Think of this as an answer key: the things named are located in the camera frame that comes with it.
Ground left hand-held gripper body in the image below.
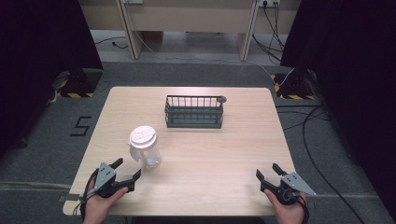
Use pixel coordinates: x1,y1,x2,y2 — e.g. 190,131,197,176
92,161,136,199

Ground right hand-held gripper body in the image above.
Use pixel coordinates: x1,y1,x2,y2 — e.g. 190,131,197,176
260,171,318,206

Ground clear plastic jug white lid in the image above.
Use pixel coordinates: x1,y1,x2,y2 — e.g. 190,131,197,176
127,125,163,170

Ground black wire rack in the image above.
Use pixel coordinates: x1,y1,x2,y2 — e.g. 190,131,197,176
163,94,228,130

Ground person's left hand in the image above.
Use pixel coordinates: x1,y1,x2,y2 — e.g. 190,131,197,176
82,177,130,224

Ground person's right hand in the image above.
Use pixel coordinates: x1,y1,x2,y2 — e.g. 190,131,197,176
263,189,308,224

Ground black stand base striped tape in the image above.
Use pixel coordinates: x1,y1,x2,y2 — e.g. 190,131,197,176
51,67,104,99
269,66,317,102

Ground black curtain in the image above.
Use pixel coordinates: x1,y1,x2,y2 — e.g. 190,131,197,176
0,0,104,158
279,0,396,214

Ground beige wooden desk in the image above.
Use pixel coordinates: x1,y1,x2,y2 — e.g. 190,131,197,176
78,0,303,63

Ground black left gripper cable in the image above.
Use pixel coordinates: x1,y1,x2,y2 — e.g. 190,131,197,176
72,169,99,223

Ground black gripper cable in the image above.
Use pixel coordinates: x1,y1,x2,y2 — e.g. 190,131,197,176
72,169,99,223
295,193,311,224

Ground long black floor cable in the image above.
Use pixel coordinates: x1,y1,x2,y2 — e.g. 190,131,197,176
276,104,366,224

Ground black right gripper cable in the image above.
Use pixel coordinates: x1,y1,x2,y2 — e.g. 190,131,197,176
295,193,311,224

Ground short black floor cable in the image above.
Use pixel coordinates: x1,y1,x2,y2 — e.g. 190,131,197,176
93,35,129,50

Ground bundle of black plugged cables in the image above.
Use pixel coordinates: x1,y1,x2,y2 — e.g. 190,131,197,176
251,2,286,65

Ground white wall socket strip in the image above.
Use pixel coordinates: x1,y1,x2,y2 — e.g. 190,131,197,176
258,0,282,8

